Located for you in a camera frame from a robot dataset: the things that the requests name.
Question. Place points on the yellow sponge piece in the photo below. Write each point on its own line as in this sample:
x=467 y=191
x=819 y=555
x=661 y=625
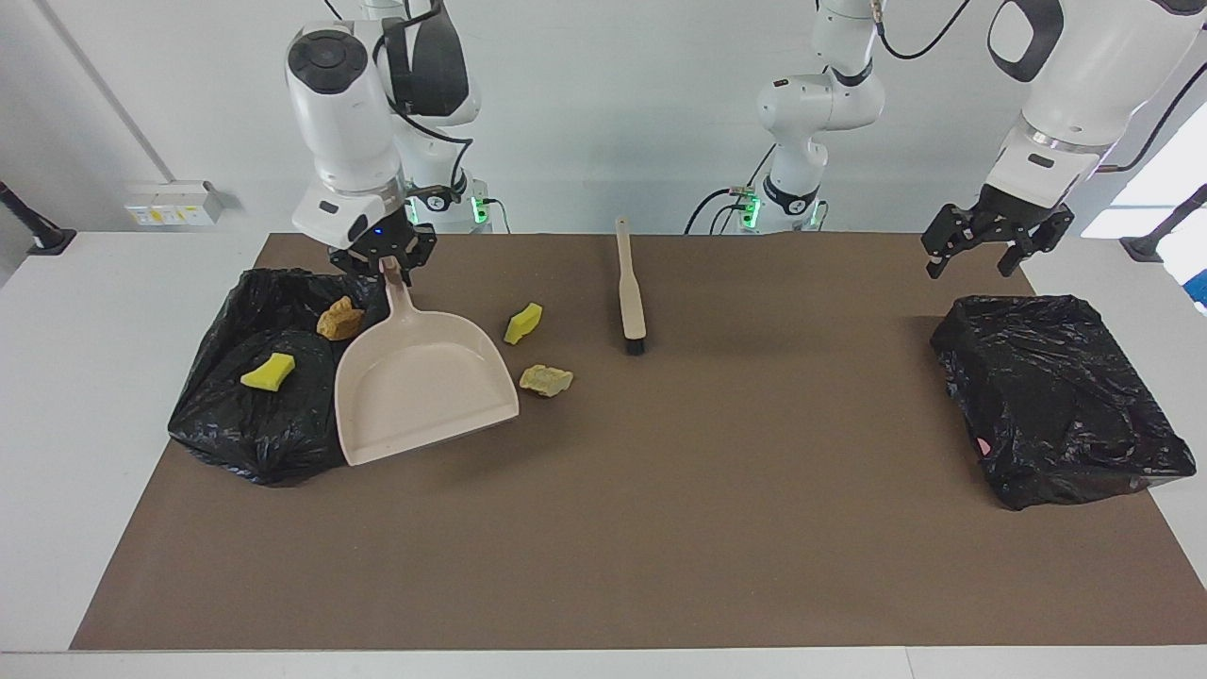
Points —
x=268 y=372

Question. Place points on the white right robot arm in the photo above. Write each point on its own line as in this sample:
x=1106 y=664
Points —
x=344 y=123

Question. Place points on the brown toy bread roll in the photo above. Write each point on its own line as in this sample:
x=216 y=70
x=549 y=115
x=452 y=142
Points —
x=339 y=321

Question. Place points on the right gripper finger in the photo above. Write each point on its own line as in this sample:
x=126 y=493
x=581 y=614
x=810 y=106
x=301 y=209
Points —
x=424 y=247
x=349 y=260

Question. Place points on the beige plastic dustpan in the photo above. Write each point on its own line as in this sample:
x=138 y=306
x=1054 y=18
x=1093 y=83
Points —
x=424 y=387

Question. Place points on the brown table mat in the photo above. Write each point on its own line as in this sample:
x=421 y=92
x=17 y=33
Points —
x=603 y=585

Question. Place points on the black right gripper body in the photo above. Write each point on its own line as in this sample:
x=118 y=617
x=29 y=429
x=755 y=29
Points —
x=382 y=243

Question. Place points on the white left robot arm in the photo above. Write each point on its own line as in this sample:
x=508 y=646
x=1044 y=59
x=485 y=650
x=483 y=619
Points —
x=1084 y=75

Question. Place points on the white wall socket box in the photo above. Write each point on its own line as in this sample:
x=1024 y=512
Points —
x=174 y=203

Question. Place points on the yellow and green sponge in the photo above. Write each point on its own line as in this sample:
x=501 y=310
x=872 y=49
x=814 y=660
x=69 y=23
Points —
x=523 y=323

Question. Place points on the blue plastic object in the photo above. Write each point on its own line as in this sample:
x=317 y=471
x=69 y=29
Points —
x=1200 y=290

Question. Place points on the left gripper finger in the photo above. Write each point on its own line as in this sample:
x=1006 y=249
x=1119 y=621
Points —
x=1051 y=236
x=948 y=231

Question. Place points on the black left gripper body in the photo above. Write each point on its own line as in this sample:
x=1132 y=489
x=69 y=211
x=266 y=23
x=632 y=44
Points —
x=1014 y=215

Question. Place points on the beige brush with black bristles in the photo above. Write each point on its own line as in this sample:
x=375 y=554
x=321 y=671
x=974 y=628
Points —
x=630 y=292

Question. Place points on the black-bagged trash bin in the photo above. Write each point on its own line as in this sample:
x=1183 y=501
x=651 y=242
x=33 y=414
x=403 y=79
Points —
x=236 y=434
x=1056 y=405

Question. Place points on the black pole stand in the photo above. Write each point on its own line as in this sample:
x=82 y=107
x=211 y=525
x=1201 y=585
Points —
x=1143 y=249
x=52 y=242

